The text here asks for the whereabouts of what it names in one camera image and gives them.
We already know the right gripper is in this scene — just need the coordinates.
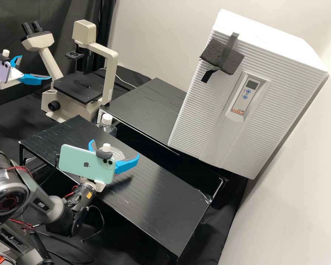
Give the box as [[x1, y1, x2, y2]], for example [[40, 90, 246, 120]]
[[81, 139, 140, 193]]

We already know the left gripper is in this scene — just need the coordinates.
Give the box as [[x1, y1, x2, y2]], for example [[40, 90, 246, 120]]
[[0, 55, 53, 90]]

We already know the petri dish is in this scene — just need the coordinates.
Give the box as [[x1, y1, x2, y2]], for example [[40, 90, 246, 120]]
[[110, 148, 127, 163]]

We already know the white-capped bottle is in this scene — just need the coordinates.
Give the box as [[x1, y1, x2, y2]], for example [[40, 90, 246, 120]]
[[96, 113, 118, 138]]

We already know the cream microscope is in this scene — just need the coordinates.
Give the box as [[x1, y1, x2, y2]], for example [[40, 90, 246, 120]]
[[21, 20, 119, 124]]

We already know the black platform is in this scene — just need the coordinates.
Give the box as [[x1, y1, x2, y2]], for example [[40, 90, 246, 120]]
[[18, 115, 213, 260], [99, 78, 230, 209]]

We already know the incubator door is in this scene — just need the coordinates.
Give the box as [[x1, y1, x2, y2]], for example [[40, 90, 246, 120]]
[[167, 27, 328, 180]]

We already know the white incubator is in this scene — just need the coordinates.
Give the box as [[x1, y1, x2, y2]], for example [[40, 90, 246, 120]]
[[211, 8, 330, 83]]

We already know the right wrist camera phone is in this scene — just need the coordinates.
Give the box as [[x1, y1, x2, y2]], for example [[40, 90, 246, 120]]
[[58, 143, 117, 185]]

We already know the black cable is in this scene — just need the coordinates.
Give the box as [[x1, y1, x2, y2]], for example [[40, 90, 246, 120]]
[[81, 205, 106, 244]]

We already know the white cable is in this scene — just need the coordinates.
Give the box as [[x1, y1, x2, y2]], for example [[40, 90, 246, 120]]
[[114, 74, 138, 89]]

